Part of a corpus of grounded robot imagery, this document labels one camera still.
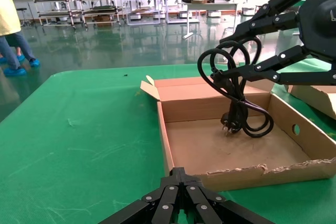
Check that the person in yellow coat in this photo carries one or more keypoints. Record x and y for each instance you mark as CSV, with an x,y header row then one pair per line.
x,y
8,11

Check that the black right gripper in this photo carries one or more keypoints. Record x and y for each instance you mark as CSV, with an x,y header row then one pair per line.
x,y
320,22

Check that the green table cloth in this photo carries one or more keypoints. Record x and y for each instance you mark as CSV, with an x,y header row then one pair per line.
x,y
78,129

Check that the black round stool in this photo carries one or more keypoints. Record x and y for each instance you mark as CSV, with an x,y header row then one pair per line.
x,y
22,9

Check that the cardboard box with torn lid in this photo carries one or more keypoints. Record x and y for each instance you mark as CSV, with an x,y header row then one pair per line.
x,y
320,100

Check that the white shelf rack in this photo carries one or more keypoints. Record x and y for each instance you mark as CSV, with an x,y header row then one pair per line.
x,y
181,11
143,11

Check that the grey workshop table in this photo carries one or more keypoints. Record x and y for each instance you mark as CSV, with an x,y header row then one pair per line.
x,y
210,5

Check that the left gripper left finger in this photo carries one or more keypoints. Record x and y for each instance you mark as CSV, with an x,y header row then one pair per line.
x,y
162,203

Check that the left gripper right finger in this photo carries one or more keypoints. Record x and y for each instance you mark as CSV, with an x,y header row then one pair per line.
x,y
207,205

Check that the cardboard box with round hole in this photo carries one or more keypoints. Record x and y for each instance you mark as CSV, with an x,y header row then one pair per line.
x,y
210,150

